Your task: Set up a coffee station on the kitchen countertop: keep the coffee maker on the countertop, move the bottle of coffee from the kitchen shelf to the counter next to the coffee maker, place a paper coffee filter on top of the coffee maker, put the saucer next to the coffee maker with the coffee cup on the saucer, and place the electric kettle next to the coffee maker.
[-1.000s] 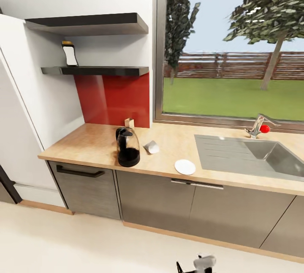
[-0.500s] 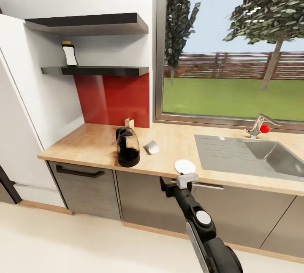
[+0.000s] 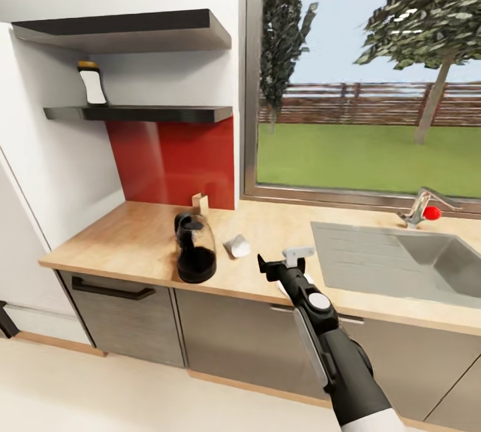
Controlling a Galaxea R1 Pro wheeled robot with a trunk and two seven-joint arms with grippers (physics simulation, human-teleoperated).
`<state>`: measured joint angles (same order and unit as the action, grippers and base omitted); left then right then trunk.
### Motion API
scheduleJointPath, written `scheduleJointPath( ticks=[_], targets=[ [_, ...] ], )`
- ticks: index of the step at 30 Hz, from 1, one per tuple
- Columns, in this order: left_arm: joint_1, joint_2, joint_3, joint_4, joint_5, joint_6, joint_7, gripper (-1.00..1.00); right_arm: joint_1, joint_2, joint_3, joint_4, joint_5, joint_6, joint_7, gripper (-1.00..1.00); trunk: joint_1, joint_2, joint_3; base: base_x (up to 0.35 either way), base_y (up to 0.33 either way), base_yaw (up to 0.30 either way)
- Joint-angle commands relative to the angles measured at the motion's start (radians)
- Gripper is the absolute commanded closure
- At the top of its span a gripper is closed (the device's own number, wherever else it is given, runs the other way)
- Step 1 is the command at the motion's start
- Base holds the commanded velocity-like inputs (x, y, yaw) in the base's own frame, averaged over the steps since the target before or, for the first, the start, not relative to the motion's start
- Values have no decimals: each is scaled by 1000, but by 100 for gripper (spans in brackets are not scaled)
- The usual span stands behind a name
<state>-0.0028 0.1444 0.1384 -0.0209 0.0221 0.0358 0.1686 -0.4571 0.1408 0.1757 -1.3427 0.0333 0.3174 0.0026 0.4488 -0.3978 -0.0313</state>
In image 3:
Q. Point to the electric kettle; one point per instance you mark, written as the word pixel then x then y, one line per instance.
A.
pixel 194 247

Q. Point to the bottle of coffee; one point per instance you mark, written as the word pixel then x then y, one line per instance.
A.
pixel 92 78

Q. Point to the drop in sink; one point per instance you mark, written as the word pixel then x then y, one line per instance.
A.
pixel 402 263

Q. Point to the water glass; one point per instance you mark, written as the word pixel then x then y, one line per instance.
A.
pixel 200 204

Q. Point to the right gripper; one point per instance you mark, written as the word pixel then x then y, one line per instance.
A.
pixel 276 270

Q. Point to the fixed window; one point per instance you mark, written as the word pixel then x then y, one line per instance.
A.
pixel 357 104

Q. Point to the paper coffee filter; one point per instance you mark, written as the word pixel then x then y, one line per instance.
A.
pixel 238 246

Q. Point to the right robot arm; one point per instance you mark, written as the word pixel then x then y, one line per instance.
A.
pixel 343 368

